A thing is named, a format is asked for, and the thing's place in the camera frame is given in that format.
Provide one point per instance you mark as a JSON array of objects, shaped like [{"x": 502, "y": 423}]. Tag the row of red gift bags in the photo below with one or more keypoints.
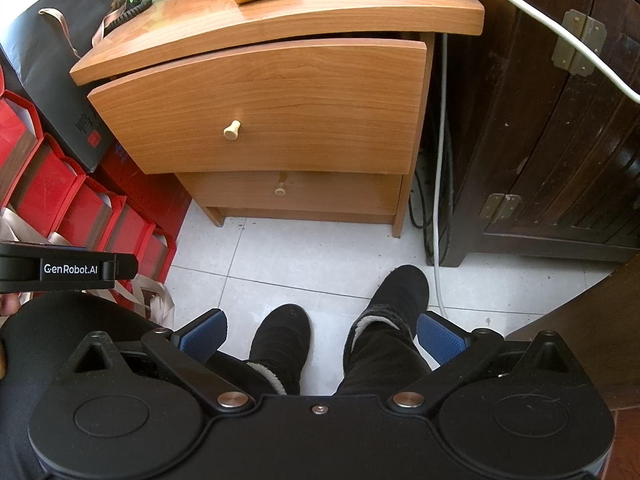
[{"x": 55, "y": 185}]

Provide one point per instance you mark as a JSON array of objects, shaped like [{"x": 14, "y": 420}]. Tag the black fleece-lined boot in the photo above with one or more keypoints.
[
  {"x": 400, "y": 290},
  {"x": 285, "y": 335}
]

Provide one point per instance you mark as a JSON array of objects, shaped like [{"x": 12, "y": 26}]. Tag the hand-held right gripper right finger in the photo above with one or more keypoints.
[{"x": 442, "y": 340}]

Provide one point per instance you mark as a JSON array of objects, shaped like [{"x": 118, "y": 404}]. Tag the light wooden nightstand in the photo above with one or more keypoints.
[{"x": 310, "y": 15}]

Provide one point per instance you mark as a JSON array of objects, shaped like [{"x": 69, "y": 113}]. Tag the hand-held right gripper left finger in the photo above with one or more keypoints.
[{"x": 205, "y": 335}]

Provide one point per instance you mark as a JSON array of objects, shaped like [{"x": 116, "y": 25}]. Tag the person's left hand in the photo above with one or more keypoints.
[{"x": 9, "y": 304}]

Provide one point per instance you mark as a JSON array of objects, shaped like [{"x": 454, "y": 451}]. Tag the light wooden drawer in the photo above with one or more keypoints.
[{"x": 300, "y": 105}]

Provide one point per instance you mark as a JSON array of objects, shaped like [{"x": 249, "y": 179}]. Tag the lower wooden drawer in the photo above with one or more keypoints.
[{"x": 340, "y": 192}]

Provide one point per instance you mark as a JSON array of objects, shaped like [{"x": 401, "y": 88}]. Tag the brown wooden board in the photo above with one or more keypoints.
[{"x": 590, "y": 325}]

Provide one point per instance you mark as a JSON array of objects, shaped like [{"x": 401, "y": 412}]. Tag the dark wooden cabinet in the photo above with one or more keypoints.
[{"x": 550, "y": 160}]

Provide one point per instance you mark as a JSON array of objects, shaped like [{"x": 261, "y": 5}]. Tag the cream drawer knob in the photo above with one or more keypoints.
[
  {"x": 232, "y": 130},
  {"x": 280, "y": 187}
]

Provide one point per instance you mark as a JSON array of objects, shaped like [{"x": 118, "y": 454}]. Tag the red printed gift box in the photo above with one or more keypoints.
[{"x": 150, "y": 195}]

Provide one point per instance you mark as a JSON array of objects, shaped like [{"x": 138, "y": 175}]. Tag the black paper bag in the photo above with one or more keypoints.
[{"x": 45, "y": 60}]

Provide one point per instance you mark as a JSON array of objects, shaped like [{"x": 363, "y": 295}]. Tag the brass cabinet hinge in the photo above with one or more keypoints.
[
  {"x": 580, "y": 42},
  {"x": 502, "y": 207}
]

